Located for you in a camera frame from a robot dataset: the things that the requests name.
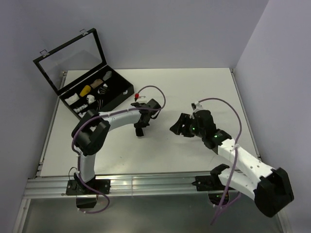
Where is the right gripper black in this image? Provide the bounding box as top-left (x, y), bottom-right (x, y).
top-left (169, 113), bottom-right (205, 138)

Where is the black ankle sock white cuff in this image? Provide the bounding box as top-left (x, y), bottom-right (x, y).
top-left (135, 128), bottom-right (144, 137)

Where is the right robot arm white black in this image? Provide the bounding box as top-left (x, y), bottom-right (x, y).
top-left (170, 110), bottom-right (294, 217)

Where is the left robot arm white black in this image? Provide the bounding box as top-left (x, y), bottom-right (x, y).
top-left (71, 99), bottom-right (162, 194)

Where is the black white striped rolled sock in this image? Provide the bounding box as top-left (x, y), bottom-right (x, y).
top-left (98, 83), bottom-right (109, 95)

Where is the white grey rolled sock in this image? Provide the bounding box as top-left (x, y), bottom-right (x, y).
top-left (86, 95), bottom-right (96, 105)

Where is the white black patterned rolled sock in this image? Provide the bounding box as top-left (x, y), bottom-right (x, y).
top-left (73, 104), bottom-right (88, 113)

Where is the tan rolled sock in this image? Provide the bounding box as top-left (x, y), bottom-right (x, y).
top-left (90, 79), bottom-right (103, 89)

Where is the white crumpled sock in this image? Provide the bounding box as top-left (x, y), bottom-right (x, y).
top-left (78, 112), bottom-right (88, 119)

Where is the yellow rolled sock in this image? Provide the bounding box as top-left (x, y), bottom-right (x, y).
top-left (79, 85), bottom-right (92, 97)

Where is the black display case with lid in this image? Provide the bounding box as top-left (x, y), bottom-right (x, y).
top-left (33, 28), bottom-right (134, 118)

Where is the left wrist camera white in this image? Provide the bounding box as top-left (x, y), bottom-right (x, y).
top-left (134, 93), bottom-right (147, 103)

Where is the aluminium frame rail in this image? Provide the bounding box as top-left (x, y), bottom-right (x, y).
top-left (14, 169), bottom-right (279, 200)

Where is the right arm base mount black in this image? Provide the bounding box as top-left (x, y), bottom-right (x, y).
top-left (191, 175), bottom-right (225, 205)

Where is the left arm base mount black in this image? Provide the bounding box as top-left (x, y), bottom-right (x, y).
top-left (65, 177), bottom-right (110, 210)

